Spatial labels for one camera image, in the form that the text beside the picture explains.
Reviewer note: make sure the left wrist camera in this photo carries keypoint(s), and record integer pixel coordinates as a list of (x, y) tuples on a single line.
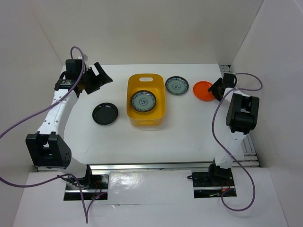
[(85, 58)]

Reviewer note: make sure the orange plate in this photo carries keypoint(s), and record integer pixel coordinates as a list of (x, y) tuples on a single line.
[(200, 90)]

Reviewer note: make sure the blue patterned plate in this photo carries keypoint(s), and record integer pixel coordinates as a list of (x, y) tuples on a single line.
[(143, 101), (176, 85)]

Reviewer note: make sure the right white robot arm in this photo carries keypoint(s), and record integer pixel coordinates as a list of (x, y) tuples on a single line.
[(241, 118)]

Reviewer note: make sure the aluminium front rail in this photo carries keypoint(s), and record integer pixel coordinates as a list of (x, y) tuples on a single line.
[(157, 166)]

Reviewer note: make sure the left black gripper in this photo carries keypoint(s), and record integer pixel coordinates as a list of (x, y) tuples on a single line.
[(99, 80)]

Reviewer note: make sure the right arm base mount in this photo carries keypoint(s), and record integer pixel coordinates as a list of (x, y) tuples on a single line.
[(206, 187)]

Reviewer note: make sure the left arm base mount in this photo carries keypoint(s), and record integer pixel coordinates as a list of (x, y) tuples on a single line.
[(97, 189)]

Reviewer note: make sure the yellow plastic bin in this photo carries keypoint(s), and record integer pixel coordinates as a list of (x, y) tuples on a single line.
[(155, 84)]

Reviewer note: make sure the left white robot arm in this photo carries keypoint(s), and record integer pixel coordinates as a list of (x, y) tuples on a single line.
[(47, 147)]

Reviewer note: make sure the black plate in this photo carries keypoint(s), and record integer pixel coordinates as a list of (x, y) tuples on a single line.
[(105, 113)]

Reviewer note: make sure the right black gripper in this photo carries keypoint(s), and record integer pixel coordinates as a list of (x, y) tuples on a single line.
[(213, 89)]

